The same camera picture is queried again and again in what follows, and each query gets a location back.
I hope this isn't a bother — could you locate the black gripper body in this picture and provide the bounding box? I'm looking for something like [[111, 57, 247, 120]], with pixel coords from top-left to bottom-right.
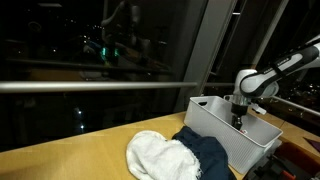
[[231, 104, 248, 130]]

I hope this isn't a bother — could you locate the dark navy cloth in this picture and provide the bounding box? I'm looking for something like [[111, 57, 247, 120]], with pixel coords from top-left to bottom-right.
[[173, 126, 236, 180]]

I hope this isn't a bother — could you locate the white towel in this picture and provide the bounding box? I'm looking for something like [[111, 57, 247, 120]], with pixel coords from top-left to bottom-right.
[[126, 130, 201, 180]]

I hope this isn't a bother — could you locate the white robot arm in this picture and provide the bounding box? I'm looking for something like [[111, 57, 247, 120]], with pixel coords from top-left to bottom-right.
[[230, 35, 320, 130]]

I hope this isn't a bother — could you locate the white plastic storage box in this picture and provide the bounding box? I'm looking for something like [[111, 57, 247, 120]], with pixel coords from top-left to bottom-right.
[[184, 96, 283, 174]]

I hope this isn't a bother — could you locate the silver window handrail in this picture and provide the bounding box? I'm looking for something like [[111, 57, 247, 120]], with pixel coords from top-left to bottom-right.
[[0, 81, 320, 118]]

